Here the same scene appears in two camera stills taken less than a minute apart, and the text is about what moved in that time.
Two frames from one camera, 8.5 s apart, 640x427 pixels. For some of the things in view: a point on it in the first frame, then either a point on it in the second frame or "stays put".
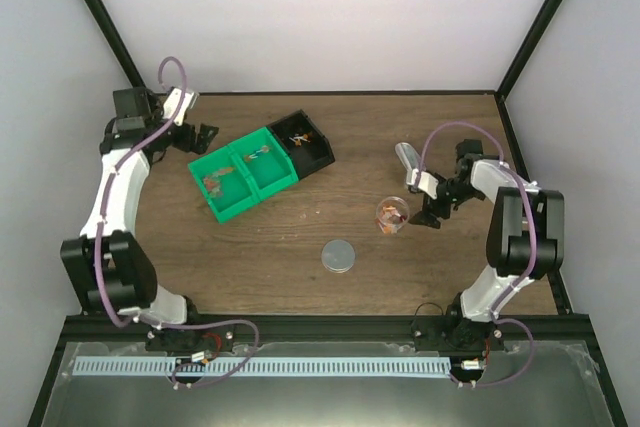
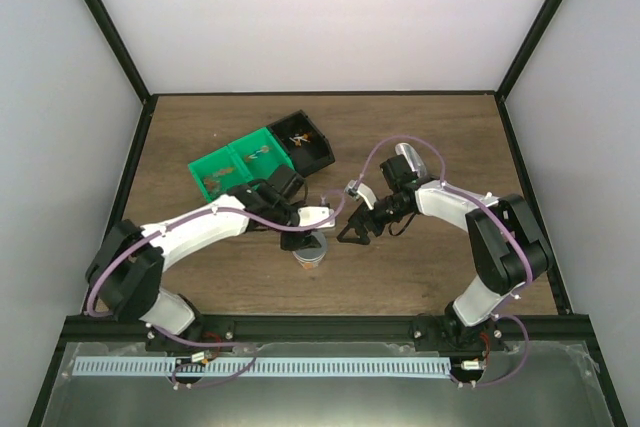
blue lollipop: (264, 149) stays put
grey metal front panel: (528, 384) stays put
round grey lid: (338, 256) to (312, 253)
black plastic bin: (305, 145) stays put
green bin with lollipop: (265, 165) stays put
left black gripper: (202, 143) to (298, 242)
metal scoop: (408, 156) stays put
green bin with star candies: (225, 185) stays put
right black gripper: (429, 219) to (361, 216)
